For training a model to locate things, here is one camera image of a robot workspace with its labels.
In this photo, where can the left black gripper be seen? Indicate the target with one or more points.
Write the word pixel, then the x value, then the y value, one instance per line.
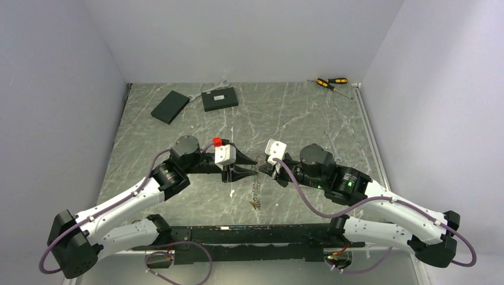
pixel 235 173

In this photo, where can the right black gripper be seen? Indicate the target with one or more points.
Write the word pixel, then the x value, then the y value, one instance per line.
pixel 276 171

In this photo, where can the large metal keyring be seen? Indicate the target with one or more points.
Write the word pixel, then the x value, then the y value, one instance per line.
pixel 255 201

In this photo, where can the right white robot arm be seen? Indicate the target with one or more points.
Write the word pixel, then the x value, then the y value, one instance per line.
pixel 427 234

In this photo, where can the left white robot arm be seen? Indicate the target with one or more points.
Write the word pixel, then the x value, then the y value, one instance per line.
pixel 78 241

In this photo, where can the black box with label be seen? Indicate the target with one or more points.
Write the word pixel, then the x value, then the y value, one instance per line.
pixel 219 99

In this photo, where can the silver wrench on right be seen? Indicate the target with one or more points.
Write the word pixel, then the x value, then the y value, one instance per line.
pixel 336 155

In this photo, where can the silver wrench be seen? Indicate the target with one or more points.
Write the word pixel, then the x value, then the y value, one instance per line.
pixel 222 84
pixel 336 155

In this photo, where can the silver wrench at back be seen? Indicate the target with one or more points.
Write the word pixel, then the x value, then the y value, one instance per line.
pixel 222 84

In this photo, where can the black flat box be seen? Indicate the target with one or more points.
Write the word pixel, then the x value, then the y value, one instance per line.
pixel 170 107

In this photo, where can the yellow black screwdriver front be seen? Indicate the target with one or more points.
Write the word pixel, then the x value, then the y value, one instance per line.
pixel 333 87

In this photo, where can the yellow black screwdriver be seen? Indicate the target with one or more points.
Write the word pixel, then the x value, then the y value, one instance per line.
pixel 339 81
pixel 333 87

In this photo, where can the yellow black screwdriver rear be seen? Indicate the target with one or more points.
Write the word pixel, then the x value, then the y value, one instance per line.
pixel 339 81

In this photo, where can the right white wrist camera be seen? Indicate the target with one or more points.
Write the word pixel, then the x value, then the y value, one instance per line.
pixel 274 150

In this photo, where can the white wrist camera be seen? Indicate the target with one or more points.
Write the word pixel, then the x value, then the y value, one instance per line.
pixel 225 152
pixel 274 150

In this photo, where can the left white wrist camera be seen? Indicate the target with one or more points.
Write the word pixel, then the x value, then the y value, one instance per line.
pixel 225 152

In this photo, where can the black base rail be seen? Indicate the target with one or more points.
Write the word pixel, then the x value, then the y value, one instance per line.
pixel 308 242

